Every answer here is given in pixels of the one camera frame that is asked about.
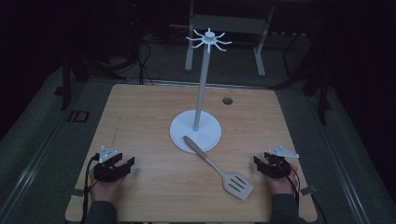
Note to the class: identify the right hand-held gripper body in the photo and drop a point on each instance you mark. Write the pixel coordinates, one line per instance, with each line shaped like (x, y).
(277, 166)

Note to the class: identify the person's right hand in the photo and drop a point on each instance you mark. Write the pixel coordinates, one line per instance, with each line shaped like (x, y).
(281, 185)

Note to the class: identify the white hook rack stand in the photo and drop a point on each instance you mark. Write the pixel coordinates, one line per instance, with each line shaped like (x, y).
(202, 81)

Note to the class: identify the black floor socket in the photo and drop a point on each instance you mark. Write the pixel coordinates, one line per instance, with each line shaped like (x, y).
(79, 116)

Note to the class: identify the grey tape piece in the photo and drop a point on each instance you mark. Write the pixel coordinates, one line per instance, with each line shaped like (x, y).
(77, 192)
(308, 190)

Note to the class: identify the grey metal table frame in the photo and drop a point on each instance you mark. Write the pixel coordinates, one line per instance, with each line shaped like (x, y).
(230, 24)

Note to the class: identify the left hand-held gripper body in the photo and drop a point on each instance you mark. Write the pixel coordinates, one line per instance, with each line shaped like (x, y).
(107, 172)

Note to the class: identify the black metal stand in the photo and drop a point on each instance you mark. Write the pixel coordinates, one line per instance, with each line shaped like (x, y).
(67, 81)
(320, 87)

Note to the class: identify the person's left hand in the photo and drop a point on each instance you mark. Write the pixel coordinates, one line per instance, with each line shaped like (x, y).
(106, 189)

